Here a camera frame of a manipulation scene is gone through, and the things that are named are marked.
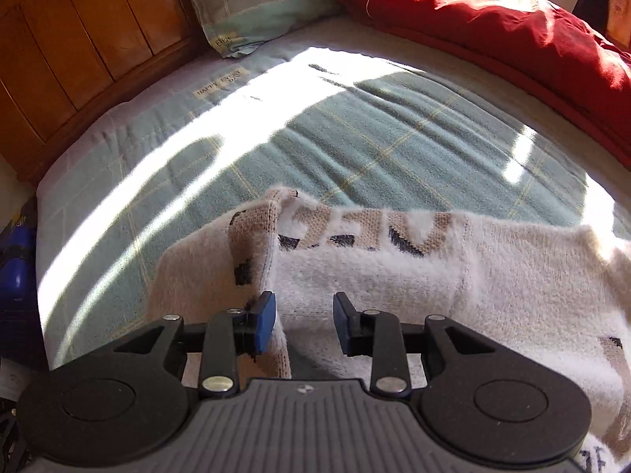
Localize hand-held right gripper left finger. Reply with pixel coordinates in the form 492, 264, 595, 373
111, 292, 276, 401

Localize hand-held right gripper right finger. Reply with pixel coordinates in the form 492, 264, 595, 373
334, 292, 498, 401

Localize white fuzzy knit sweater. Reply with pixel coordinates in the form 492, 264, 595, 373
145, 186, 631, 473

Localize blue object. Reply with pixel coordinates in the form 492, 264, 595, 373
0, 197, 45, 370

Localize red duvet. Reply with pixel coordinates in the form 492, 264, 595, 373
318, 0, 631, 168

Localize wooden headboard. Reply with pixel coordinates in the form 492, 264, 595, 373
0, 0, 205, 185

